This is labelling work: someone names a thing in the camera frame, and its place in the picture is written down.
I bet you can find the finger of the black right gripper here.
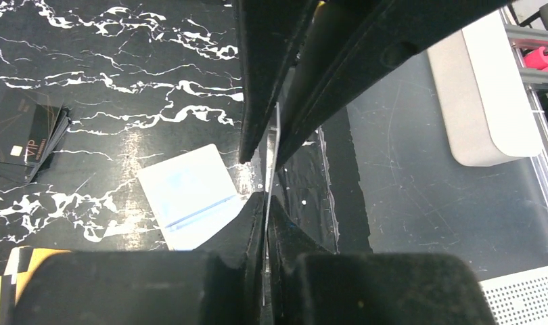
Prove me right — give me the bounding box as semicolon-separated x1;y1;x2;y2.
276;1;504;167
233;0;317;164

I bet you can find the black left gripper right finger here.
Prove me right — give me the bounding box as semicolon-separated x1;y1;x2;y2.
267;196;332;324

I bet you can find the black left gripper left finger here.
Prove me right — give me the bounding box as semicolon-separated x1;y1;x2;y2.
198;192;266;324

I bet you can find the tan card holder with sleeves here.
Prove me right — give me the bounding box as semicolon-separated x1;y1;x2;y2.
137;144;245;251

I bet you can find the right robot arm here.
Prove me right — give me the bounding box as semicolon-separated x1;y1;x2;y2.
233;1;542;167

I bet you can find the gold card stack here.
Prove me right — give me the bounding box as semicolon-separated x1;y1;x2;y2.
0;246;70;324

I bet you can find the front aluminium rail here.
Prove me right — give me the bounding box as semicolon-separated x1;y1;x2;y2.
499;3;548;209

